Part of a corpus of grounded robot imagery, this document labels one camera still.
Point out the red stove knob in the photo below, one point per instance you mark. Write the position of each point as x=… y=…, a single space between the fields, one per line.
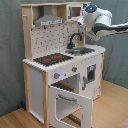
x=56 y=75
x=74 y=69

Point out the grey toy ice dispenser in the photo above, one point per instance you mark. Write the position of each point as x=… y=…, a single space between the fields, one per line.
x=91 y=73

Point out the black toy faucet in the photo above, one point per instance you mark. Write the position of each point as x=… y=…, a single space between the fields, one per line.
x=73 y=40

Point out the left red stove knob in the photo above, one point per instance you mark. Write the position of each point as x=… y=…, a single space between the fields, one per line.
x=56 y=75

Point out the wooden toy kitchen playset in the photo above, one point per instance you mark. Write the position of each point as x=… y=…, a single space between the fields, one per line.
x=46 y=40

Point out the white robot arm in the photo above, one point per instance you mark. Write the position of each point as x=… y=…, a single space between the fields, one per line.
x=96 y=23

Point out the grey toy sink basin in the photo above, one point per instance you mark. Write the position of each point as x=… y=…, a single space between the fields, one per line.
x=79 y=51

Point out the right red stove knob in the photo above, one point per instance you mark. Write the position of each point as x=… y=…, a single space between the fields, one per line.
x=74 y=69

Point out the white toy oven door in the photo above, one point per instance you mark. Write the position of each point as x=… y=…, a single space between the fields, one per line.
x=62 y=103

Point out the white toy microwave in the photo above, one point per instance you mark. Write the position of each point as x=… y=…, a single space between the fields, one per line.
x=75 y=11

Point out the grey cabinet door handle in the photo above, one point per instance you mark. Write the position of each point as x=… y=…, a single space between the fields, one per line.
x=84 y=83

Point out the black toy stovetop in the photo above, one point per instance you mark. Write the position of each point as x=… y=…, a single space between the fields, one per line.
x=52 y=59

